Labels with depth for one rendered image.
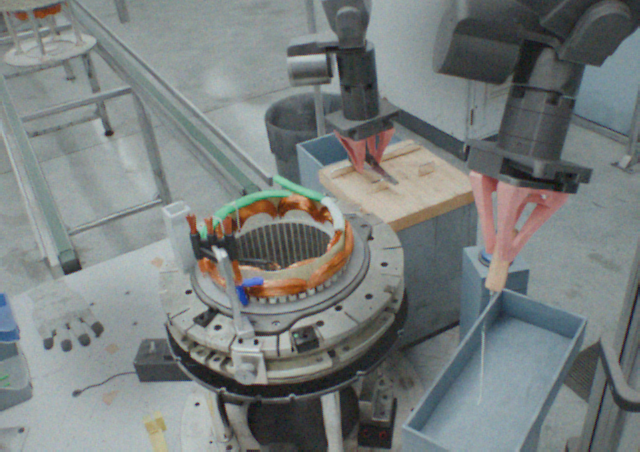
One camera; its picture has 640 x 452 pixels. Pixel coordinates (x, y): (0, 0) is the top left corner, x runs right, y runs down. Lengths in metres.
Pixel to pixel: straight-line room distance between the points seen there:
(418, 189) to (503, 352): 0.33
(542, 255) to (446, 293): 1.58
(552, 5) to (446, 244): 0.60
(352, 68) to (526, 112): 0.41
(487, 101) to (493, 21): 2.65
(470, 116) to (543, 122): 2.60
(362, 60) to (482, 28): 0.40
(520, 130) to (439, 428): 0.33
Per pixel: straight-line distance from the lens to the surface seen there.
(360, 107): 0.94
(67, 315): 1.33
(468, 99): 3.13
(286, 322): 0.72
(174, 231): 0.80
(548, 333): 0.83
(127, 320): 1.29
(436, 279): 1.07
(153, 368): 1.13
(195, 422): 1.05
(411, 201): 0.98
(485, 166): 0.58
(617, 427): 0.98
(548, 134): 0.57
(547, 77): 0.56
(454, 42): 0.53
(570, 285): 2.54
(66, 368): 1.25
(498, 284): 0.61
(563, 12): 0.51
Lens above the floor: 1.59
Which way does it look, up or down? 34 degrees down
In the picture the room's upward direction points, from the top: 6 degrees counter-clockwise
